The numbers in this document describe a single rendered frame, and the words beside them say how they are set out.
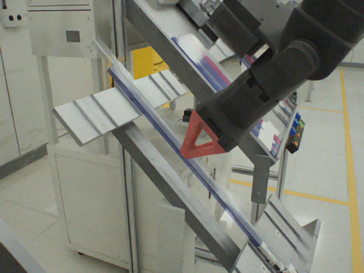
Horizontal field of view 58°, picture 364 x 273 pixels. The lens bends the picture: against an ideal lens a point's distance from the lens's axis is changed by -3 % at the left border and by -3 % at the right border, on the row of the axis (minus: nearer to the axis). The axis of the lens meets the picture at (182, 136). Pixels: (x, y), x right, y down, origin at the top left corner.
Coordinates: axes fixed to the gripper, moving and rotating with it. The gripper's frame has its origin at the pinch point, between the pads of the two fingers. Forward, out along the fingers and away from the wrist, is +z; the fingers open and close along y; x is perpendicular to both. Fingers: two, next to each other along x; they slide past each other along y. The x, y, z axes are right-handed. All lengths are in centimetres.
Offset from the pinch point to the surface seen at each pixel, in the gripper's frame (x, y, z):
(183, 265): 16.9, -9.0, 25.8
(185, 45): -28, -63, 17
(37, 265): -1.2, 19.0, 15.4
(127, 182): -7, -51, 66
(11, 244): -5.1, 19.9, 15.4
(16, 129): -99, -111, 184
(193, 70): -19, -56, 17
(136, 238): 12, -53, 85
